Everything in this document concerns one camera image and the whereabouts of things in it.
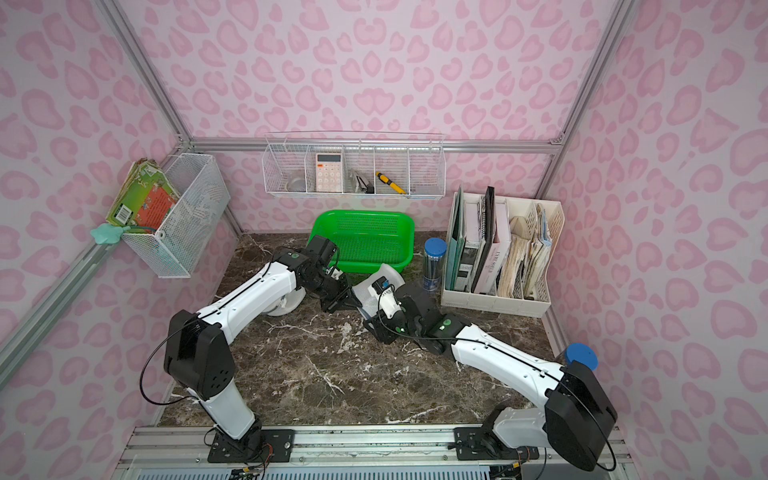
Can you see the green plastic basket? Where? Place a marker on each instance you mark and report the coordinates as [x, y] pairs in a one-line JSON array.
[[368, 239]]

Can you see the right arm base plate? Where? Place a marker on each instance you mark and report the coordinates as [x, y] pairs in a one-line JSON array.
[[477, 443]]

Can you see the white calculator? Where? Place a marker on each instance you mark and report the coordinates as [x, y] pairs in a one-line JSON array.
[[329, 173]]

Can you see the green red booklet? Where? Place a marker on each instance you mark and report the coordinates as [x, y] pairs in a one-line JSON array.
[[145, 199]]

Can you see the beige papers in organizer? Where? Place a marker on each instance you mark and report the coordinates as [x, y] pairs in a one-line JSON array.
[[528, 256]]

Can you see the white book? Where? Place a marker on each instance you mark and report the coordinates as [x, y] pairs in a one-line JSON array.
[[498, 249]]

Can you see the black binder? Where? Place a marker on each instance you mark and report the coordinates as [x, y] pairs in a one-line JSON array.
[[487, 225]]

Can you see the yellow black utility knife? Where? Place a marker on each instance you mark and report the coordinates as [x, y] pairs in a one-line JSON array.
[[390, 183]]

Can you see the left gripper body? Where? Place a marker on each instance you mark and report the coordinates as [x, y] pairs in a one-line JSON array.
[[335, 290]]

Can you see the white file organizer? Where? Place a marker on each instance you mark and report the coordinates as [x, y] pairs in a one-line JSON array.
[[468, 298]]

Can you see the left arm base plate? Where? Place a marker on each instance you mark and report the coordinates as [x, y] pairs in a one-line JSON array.
[[257, 446]]

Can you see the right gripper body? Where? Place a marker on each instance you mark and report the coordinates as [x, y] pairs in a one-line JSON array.
[[377, 324]]

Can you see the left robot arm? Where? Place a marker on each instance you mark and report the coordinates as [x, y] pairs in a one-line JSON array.
[[197, 349]]

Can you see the round metal tin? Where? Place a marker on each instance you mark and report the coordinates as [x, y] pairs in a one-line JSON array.
[[296, 184]]

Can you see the white mesh laundry bag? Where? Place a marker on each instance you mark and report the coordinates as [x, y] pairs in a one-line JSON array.
[[286, 304]]

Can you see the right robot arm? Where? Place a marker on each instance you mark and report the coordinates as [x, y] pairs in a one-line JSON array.
[[570, 413]]

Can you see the metal clips in shelf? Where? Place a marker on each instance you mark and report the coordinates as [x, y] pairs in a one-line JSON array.
[[360, 183]]

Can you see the pencil tube blue lid standing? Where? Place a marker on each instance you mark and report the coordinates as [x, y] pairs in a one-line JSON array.
[[435, 250]]

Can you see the white wire shelf back wall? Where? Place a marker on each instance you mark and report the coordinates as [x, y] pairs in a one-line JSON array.
[[418, 166]]

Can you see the pencil tube blue lid lying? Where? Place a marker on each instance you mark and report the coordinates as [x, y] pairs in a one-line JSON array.
[[581, 353]]

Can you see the mint green star hook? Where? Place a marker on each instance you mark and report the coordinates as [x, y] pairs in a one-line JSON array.
[[108, 234]]

